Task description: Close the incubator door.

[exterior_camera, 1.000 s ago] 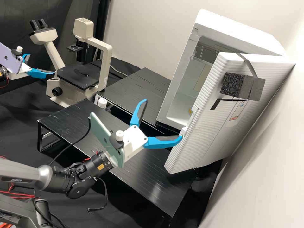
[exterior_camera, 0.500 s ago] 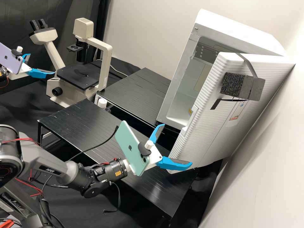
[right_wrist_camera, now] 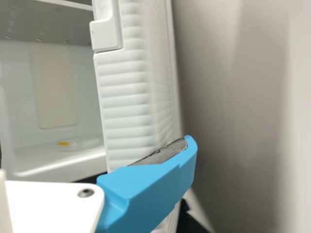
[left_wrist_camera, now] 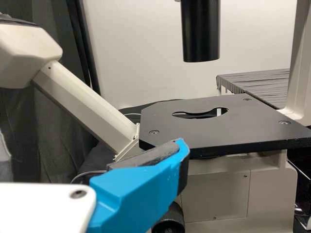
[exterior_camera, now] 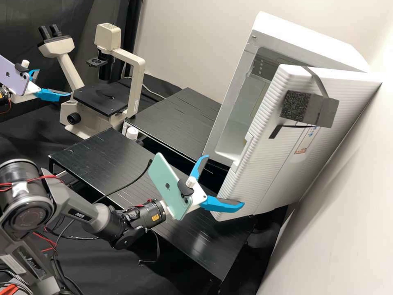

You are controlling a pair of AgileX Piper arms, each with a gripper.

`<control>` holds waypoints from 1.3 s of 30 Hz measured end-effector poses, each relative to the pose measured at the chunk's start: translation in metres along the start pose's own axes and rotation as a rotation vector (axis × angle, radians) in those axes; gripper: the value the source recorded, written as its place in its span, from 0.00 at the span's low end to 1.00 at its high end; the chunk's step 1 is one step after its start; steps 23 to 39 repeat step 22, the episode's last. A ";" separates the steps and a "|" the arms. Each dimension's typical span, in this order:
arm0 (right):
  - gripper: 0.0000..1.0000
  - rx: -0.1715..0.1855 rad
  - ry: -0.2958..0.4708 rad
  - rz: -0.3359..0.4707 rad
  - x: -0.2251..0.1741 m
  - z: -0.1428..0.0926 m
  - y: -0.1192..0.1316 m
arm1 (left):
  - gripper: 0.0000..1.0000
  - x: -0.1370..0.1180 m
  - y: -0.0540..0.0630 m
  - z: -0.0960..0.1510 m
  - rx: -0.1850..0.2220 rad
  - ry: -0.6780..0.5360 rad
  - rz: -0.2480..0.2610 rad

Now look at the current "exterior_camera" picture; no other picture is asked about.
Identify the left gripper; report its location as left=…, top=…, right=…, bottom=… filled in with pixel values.
left=11, top=69, right=73, bottom=104

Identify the black platform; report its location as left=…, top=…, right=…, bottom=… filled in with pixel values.
left=48, top=127, right=256, bottom=282
left=122, top=87, right=231, bottom=172

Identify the right wrist camera phone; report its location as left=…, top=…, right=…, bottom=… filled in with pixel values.
left=148, top=152, right=199, bottom=221

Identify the left wrist camera phone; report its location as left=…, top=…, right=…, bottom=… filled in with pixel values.
left=0, top=54, right=31, bottom=96

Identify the white incubator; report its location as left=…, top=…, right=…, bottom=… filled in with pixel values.
left=202, top=11, right=375, bottom=172

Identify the white cable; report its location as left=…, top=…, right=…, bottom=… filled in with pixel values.
left=142, top=84, right=167, bottom=99

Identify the black cable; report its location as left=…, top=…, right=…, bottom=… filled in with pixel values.
left=91, top=158, right=154, bottom=204

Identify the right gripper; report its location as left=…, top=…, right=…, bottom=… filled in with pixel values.
left=186, top=154, right=246, bottom=222

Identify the cream microscope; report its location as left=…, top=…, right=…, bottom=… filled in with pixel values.
left=38, top=24, right=147, bottom=141

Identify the incubator door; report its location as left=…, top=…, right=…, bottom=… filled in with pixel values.
left=216, top=64, right=383, bottom=216

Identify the wrist camera phone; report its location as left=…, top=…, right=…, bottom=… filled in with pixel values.
left=0, top=54, right=31, bottom=96
left=148, top=152, right=199, bottom=221

